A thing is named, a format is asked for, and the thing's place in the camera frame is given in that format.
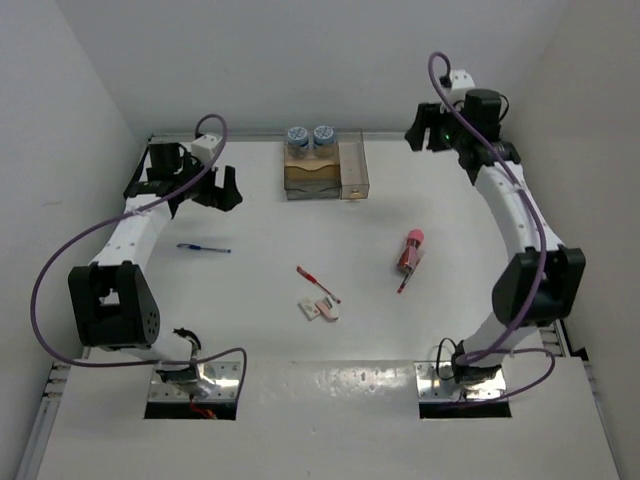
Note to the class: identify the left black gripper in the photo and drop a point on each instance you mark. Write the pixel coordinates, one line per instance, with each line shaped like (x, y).
(224, 197)

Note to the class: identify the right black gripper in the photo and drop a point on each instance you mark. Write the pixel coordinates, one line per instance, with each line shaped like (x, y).
(427, 116)

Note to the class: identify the blue tape roll stack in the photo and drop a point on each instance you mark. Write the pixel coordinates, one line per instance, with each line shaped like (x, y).
(297, 142)

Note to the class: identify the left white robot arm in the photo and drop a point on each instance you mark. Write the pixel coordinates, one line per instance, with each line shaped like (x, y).
(112, 302)

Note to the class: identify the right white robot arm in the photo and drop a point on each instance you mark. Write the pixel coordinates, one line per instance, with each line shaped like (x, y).
(541, 280)

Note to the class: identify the blue ballpoint pen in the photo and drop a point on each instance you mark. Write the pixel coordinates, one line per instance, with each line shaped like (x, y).
(194, 247)

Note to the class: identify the transparent tiered desk organizer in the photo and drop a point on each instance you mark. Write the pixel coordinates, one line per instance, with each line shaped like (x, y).
(312, 178)

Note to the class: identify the red gel pen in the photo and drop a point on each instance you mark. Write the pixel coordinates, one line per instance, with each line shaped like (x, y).
(314, 281)

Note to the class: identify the pink cap glue stick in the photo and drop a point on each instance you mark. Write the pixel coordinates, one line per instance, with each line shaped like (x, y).
(410, 256)

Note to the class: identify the white eraser block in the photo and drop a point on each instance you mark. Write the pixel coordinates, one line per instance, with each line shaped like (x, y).
(309, 309)

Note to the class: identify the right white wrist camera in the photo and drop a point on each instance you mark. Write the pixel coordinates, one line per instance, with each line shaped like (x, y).
(456, 81)

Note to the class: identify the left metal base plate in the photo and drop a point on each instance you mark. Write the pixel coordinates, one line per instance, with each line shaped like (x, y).
(220, 380)

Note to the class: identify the metal base plate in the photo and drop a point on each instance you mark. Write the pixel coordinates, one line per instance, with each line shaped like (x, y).
(440, 387)
(220, 380)

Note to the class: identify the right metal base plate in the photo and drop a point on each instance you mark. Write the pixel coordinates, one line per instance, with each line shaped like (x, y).
(440, 387)

